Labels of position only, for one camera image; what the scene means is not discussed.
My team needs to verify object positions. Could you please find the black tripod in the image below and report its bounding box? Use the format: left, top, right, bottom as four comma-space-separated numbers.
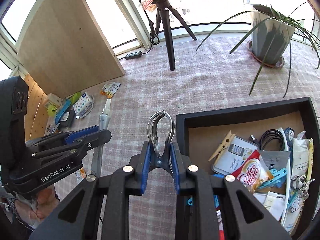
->
152, 0, 197, 70

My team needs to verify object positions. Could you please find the star pattern tissue pack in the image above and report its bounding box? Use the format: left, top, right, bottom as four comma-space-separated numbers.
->
73, 92, 94, 119

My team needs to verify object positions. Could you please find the black storage tray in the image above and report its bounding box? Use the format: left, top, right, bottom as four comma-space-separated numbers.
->
176, 98, 319, 239

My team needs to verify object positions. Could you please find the black wet wipes pack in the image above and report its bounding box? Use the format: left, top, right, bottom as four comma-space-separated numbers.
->
59, 109, 75, 128

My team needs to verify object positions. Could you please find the black inline switch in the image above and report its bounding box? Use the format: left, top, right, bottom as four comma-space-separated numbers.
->
125, 51, 143, 60

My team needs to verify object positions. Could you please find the wooden back board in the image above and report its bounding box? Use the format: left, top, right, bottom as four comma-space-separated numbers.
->
16, 0, 125, 98

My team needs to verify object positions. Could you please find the red coffee mate sachet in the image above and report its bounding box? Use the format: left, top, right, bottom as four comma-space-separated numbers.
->
231, 150, 274, 192

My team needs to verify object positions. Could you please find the blue plastic clothespin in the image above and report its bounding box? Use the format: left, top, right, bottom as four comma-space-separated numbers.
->
186, 194, 220, 211

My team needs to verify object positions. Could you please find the plaid tablecloth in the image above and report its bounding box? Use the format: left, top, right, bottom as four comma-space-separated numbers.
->
44, 36, 320, 240

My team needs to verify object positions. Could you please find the yellow shuttlecock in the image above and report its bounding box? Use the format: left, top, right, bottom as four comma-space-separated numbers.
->
47, 103, 59, 117

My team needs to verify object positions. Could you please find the grey cream tube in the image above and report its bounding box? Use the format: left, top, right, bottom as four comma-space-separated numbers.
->
90, 98, 112, 178

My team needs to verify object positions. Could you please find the small snack bar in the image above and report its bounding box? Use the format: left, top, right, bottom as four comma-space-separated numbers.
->
75, 168, 87, 183

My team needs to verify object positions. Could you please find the green tube bottle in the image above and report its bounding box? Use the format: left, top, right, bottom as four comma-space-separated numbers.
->
68, 92, 82, 105

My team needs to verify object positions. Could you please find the potted spider plant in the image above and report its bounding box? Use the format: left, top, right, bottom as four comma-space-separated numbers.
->
197, 4, 319, 94

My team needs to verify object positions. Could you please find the metal clamp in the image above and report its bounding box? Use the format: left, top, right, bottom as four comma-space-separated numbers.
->
146, 110, 175, 174
291, 175, 315, 198

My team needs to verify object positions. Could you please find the wooden clothespin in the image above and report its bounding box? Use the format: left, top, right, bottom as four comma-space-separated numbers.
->
208, 131, 235, 162

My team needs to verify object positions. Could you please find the left hand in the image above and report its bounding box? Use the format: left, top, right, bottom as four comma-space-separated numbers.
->
14, 185, 60, 226

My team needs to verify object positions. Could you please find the blue wet wipe sachet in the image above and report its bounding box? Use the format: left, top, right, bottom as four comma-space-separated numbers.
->
55, 99, 71, 125

